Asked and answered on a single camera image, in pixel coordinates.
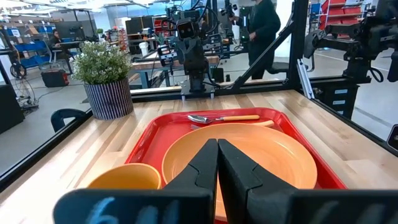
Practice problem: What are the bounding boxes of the silver frame bracket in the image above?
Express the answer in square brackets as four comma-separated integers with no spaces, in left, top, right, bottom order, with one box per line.
[296,58,315,100]

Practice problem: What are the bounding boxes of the orange plastic cup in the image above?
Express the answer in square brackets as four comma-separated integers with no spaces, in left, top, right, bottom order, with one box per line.
[87,162,163,190]

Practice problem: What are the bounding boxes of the green artificial plant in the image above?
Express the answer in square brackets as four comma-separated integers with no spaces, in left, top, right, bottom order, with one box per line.
[72,40,132,86]

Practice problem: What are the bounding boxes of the red storage bins shelf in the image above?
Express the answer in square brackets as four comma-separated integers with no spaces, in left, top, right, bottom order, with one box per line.
[319,0,364,26]

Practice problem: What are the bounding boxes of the spoon with wooden handle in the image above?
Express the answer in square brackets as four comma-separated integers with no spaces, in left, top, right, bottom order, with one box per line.
[187,114,261,125]

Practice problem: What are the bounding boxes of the black frame hook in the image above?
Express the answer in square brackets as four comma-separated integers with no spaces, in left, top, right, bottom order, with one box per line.
[50,108,87,133]

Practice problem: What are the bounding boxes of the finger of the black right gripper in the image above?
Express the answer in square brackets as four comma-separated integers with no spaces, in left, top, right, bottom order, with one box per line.
[206,33,224,57]
[157,45,178,68]

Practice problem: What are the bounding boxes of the black equipment case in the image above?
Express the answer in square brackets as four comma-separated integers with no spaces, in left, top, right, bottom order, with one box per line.
[40,69,70,88]

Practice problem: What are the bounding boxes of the striped plant pot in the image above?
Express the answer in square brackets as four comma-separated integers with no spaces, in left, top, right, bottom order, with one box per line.
[83,77,135,121]

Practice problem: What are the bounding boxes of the orange round plate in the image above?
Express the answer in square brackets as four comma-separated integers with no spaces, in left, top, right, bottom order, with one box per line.
[161,122,318,222]

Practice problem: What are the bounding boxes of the person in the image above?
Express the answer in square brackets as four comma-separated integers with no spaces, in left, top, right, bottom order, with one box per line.
[49,29,74,62]
[247,0,282,80]

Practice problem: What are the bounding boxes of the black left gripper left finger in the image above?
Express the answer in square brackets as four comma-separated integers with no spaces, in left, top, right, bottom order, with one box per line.
[52,138,219,224]

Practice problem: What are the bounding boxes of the black drawer cabinet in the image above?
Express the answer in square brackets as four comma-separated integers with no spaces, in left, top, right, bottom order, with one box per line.
[316,83,360,120]

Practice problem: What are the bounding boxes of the wooden workbench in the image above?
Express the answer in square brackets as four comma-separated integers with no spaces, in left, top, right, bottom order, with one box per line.
[131,55,221,90]

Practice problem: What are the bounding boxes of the black robot machine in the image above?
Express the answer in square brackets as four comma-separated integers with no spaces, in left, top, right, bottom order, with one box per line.
[303,0,398,85]

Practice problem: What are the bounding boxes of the red plastic tray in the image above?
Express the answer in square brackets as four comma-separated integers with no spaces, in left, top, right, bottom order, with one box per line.
[124,107,348,224]

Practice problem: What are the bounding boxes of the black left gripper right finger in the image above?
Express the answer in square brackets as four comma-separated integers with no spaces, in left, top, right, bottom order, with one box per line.
[218,138,398,224]

